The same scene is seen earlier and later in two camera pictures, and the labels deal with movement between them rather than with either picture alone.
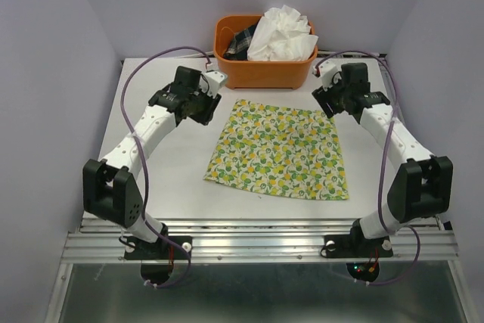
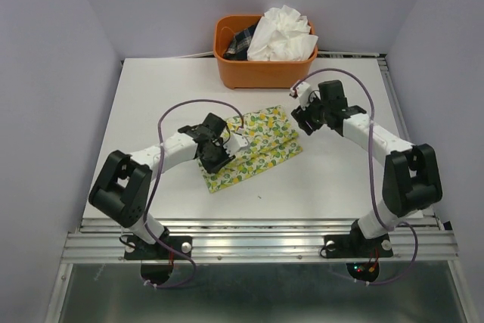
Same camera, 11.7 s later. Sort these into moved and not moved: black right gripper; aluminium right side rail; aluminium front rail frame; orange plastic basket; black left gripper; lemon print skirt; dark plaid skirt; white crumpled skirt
Moved: lemon print skirt; black left gripper; black right gripper
Not moved: dark plaid skirt; aluminium front rail frame; orange plastic basket; aluminium right side rail; white crumpled skirt
